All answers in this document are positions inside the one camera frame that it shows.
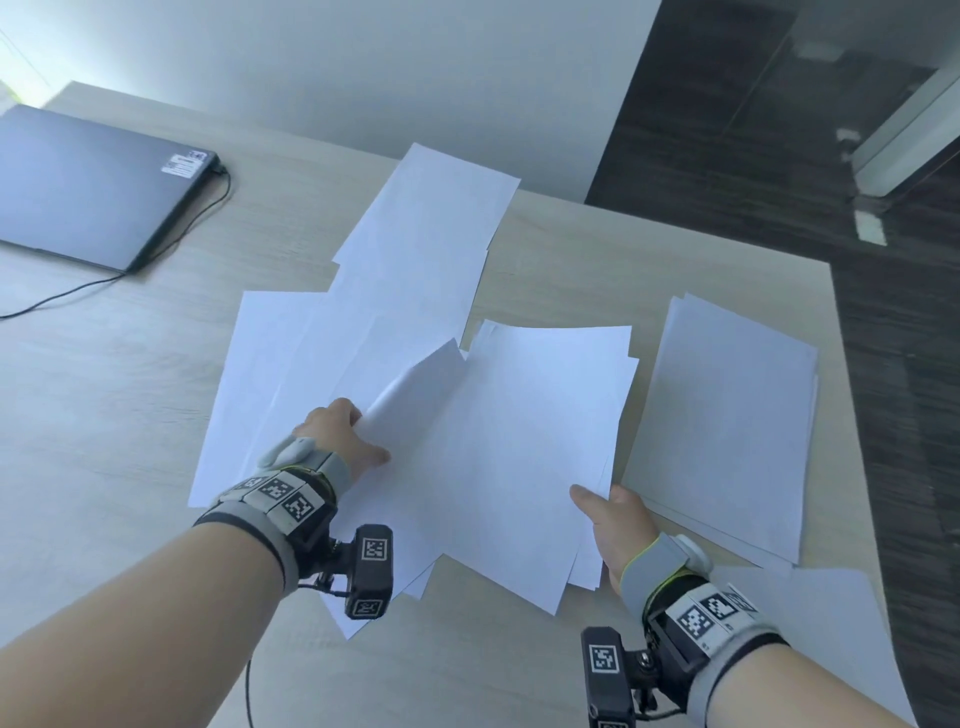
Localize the person's right hand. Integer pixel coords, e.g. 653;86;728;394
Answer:
569;483;662;598

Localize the person's left hand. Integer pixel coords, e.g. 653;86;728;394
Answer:
290;397;394;496

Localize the stack of white sheets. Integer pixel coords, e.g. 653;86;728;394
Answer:
620;292;820;579

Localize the person's left forearm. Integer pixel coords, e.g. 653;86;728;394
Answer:
0;524;286;728

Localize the light wooden table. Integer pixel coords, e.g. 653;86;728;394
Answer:
0;80;920;728

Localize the grey closed laptop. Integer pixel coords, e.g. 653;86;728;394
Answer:
0;103;223;273

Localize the white pillar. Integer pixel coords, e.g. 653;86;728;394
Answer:
851;71;960;198

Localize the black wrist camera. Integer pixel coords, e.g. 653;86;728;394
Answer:
581;627;635;728
344;524;395;621

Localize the black laptop cable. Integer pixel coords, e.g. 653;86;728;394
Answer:
0;163;232;322

